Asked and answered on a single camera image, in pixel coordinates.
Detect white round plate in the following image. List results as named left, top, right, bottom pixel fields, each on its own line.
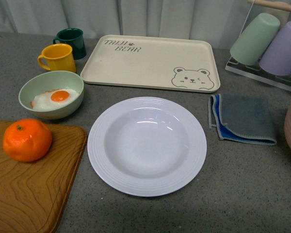
left=87, top=97, right=207, bottom=197

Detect orange mandarin fruit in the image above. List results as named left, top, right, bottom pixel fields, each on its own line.
left=3, top=119, right=52, bottom=162

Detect beige bear tray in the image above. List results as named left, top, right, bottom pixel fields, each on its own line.
left=81, top=35, right=221, bottom=93

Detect fake fried egg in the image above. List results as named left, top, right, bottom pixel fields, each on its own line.
left=31, top=88, right=80, bottom=111

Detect light green bowl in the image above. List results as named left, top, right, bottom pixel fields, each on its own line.
left=18, top=70, right=84, bottom=119

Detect grey blue folded cloth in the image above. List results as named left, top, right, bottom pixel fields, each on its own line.
left=208, top=94, right=277, bottom=146

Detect dark green mug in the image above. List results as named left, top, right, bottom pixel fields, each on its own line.
left=53, top=28, right=86, bottom=60

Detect yellow mug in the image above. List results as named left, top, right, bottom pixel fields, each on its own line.
left=37, top=43, right=77, bottom=73

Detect white curtain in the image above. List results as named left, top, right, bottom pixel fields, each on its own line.
left=0, top=0, right=291, bottom=50

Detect light green cup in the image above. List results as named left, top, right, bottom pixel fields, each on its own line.
left=230, top=13, right=280, bottom=66

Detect wooden cutting board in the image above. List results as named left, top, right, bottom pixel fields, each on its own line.
left=0, top=120, right=87, bottom=233

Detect clear acrylic cup rack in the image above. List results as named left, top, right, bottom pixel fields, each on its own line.
left=225, top=1, right=291, bottom=92

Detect lavender cup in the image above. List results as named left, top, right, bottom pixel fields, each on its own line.
left=259, top=21, right=291, bottom=76

